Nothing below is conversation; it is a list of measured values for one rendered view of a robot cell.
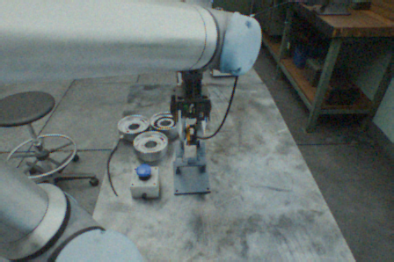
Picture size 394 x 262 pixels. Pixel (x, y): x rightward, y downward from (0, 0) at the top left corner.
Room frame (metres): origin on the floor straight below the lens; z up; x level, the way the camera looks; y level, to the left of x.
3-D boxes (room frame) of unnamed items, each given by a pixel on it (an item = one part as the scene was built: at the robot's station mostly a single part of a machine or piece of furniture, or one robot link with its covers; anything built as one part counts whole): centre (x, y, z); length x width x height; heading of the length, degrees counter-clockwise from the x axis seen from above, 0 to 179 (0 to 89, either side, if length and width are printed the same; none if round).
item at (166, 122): (0.79, 0.09, 0.82); 0.10 x 0.10 x 0.04
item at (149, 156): (0.67, 0.13, 0.82); 0.10 x 0.10 x 0.04
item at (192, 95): (0.53, 0.00, 1.10); 0.09 x 0.08 x 0.12; 5
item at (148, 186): (0.52, 0.13, 0.82); 0.08 x 0.07 x 0.05; 2
